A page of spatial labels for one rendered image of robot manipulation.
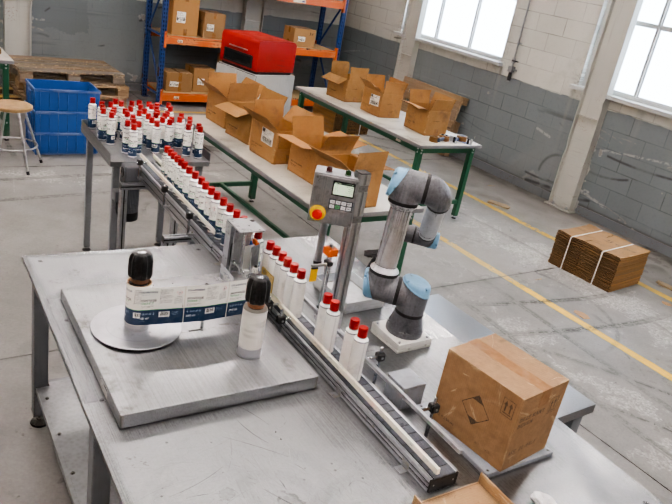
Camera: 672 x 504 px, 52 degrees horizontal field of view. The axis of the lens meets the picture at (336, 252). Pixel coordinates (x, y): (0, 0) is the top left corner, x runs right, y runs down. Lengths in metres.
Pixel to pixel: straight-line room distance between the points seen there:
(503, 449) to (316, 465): 0.57
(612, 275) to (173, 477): 4.83
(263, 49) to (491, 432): 6.18
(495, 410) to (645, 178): 5.89
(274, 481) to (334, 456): 0.22
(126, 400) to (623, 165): 6.58
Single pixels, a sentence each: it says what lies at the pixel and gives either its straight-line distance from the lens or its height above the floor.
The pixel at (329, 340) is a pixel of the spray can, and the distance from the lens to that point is 2.47.
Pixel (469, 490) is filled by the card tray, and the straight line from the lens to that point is 2.17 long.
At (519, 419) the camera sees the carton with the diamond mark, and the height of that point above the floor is 1.05.
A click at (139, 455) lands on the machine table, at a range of 2.07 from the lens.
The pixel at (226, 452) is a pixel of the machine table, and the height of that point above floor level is 0.83.
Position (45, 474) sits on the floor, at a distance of 3.27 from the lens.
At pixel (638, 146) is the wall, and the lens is 7.90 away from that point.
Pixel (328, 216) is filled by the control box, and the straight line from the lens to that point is 2.51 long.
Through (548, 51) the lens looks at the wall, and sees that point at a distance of 8.64.
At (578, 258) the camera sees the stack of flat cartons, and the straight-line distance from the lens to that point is 6.37.
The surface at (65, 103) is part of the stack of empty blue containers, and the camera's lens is 7.03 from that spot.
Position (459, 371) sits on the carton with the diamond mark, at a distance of 2.22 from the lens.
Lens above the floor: 2.18
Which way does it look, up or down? 23 degrees down
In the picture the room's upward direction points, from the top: 11 degrees clockwise
